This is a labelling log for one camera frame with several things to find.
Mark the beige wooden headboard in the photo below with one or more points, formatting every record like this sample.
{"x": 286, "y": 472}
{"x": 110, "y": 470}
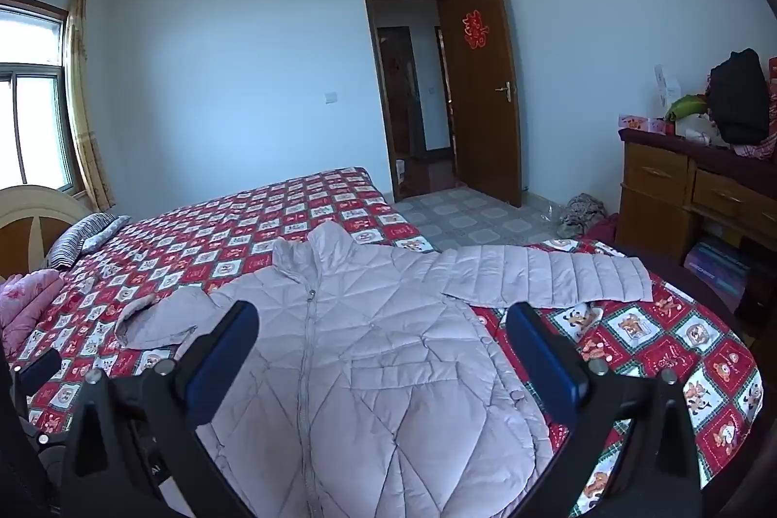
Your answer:
{"x": 30, "y": 214}

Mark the yellow patterned curtain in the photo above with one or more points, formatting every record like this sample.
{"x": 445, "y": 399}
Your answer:
{"x": 85, "y": 117}

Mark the white upright box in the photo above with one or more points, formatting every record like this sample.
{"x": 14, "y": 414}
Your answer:
{"x": 666, "y": 90}

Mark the grey cloth pile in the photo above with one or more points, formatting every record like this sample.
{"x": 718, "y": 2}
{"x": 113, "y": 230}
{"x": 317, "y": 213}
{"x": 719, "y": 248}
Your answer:
{"x": 580, "y": 214}

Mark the light pink puffer jacket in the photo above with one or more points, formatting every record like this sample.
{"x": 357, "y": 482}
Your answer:
{"x": 376, "y": 372}

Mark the pink floral quilt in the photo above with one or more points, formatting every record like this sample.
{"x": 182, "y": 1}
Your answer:
{"x": 27, "y": 302}

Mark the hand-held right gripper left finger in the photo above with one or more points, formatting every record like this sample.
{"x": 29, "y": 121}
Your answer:
{"x": 226, "y": 351}

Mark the pink printed box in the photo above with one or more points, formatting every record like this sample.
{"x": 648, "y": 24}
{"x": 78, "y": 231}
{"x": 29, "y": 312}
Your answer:
{"x": 637, "y": 122}

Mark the red printed checkered blanket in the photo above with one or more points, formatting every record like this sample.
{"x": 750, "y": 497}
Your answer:
{"x": 243, "y": 227}

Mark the red paper door decoration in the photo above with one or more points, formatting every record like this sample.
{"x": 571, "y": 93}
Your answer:
{"x": 476, "y": 30}

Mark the green cloth item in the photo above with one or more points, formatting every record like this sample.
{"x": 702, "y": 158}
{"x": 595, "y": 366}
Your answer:
{"x": 685, "y": 106}

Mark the white plastic bag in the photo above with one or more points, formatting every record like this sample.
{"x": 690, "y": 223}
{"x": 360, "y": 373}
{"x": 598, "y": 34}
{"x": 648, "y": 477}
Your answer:
{"x": 698, "y": 128}

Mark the wooden desk with drawers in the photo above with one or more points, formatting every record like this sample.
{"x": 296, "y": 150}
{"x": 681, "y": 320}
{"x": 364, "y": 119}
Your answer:
{"x": 655, "y": 190}

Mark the dark red desk cover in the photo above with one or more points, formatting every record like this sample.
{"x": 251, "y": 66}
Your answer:
{"x": 740, "y": 163}

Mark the red plaid cloth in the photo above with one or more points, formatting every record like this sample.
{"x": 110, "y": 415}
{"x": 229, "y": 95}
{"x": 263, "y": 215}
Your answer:
{"x": 759, "y": 148}

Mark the purple box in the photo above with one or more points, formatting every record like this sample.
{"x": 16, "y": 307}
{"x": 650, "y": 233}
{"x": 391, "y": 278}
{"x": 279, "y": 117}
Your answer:
{"x": 716, "y": 266}

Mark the striped pillow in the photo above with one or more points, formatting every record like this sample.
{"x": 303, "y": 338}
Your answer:
{"x": 85, "y": 239}

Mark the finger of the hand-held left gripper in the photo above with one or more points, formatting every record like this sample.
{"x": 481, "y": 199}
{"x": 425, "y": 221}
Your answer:
{"x": 37, "y": 367}

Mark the brown door frame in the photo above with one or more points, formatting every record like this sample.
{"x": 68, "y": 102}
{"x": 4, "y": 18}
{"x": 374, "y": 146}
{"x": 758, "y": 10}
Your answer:
{"x": 371, "y": 69}

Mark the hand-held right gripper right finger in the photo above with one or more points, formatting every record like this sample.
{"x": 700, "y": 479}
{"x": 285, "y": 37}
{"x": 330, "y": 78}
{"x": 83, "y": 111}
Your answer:
{"x": 546, "y": 357}

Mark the black bag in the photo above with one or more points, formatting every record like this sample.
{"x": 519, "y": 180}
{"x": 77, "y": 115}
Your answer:
{"x": 737, "y": 99}

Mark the brown wooden door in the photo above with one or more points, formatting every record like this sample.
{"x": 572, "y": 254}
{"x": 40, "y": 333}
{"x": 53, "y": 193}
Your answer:
{"x": 482, "y": 129}

